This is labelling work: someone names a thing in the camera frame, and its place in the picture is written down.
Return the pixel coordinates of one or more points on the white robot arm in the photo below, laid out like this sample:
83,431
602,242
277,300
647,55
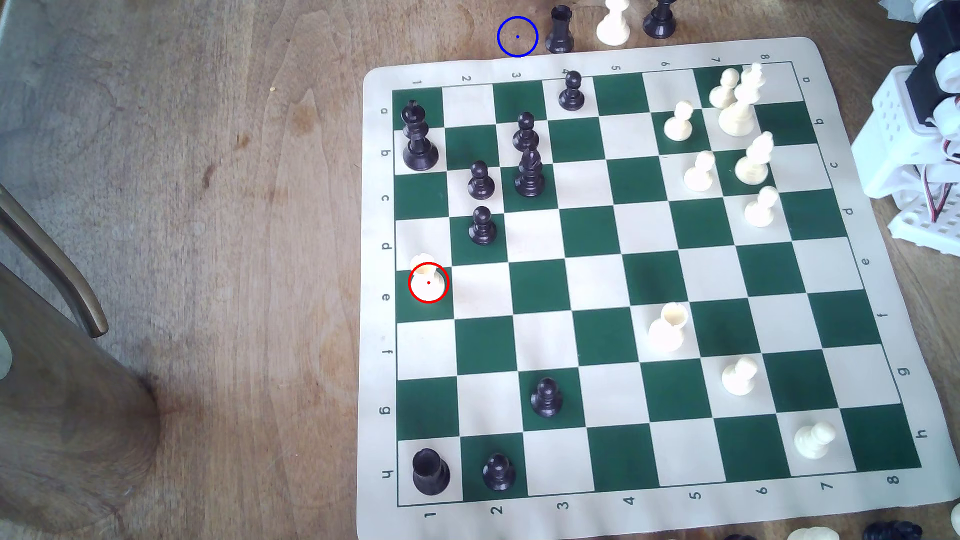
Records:
930,45

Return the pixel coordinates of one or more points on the black chess bishop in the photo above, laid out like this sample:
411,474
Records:
529,178

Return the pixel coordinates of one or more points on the black chess rook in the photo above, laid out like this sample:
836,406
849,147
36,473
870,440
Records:
559,31
430,472

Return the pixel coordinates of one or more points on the black chess king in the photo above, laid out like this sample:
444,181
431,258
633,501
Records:
418,146

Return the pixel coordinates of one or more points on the black chess pawn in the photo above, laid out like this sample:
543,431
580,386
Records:
499,474
526,135
547,400
483,229
571,94
481,184

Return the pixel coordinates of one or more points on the green and white chess mat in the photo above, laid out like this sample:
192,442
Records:
600,300

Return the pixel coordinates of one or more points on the white chess queen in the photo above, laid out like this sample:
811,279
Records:
739,112

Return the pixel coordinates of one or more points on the black chess piece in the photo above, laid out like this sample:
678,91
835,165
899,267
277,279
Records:
892,532
660,22

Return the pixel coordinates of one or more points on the white chess bishop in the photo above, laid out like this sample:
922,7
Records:
753,165

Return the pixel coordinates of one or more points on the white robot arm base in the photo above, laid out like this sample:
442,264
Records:
885,150

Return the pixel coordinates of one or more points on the white chess pawn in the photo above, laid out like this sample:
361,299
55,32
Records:
814,441
679,124
760,210
699,175
723,91
427,275
739,377

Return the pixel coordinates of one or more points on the curved brass metal bar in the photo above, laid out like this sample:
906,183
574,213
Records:
52,262

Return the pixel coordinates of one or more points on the white chess rook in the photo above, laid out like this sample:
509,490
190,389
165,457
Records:
667,330

